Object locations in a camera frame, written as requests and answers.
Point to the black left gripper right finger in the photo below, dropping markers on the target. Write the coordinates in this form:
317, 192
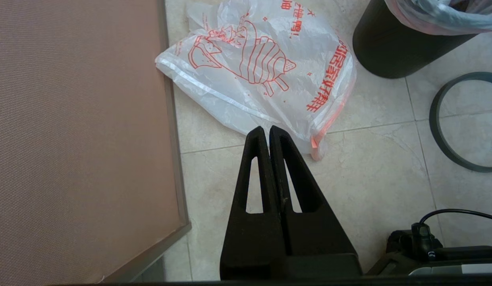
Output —
319, 242

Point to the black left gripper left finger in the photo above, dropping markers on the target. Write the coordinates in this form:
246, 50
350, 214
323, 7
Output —
251, 238

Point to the white liner bag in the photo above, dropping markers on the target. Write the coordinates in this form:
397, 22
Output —
440, 18

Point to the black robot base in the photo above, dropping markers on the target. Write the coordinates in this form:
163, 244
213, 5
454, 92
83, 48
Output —
420, 254

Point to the flat white red-print plastic bag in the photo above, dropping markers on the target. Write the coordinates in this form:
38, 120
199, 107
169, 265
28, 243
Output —
249, 91

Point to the black round trash bin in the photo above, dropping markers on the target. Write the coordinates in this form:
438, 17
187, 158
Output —
388, 47

